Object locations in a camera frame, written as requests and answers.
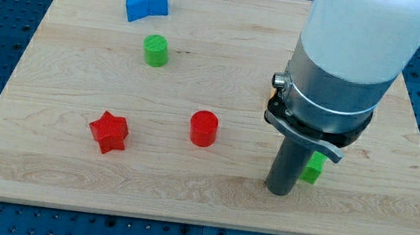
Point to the blue cube block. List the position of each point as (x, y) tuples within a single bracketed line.
[(158, 7)]

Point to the red star block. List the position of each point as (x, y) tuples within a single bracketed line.
[(109, 132)]

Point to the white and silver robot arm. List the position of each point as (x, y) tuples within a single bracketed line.
[(348, 54)]

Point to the green cylinder block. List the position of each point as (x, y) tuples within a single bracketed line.
[(155, 50)]

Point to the blue triangular block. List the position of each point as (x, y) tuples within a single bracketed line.
[(136, 9)]

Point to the red cylinder block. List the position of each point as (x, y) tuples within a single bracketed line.
[(203, 128)]

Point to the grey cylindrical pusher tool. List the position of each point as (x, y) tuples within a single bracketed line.
[(290, 161)]

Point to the green star block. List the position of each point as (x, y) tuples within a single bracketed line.
[(313, 168)]

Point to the light wooden board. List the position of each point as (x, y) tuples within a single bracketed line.
[(85, 59)]

